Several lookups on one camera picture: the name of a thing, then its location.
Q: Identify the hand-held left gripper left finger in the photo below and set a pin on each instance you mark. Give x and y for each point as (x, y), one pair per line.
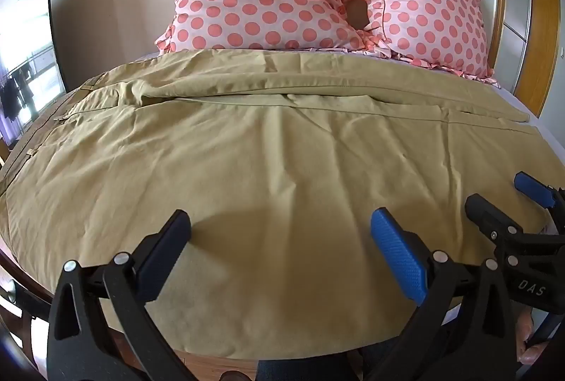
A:
(161, 251)

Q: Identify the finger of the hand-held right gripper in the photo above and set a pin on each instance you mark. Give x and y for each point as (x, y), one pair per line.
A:
(533, 187)
(485, 211)

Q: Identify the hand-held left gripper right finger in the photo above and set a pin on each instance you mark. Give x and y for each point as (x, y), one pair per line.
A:
(397, 251)

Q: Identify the khaki pants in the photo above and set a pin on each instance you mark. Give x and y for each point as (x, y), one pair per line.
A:
(265, 169)

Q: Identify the person's right hand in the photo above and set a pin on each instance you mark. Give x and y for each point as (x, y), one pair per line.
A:
(532, 348)

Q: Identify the wooden wardrobe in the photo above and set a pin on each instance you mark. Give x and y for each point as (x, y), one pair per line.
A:
(543, 32)

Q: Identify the window with hanging clothes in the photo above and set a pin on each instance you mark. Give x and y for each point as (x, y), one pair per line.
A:
(31, 54)

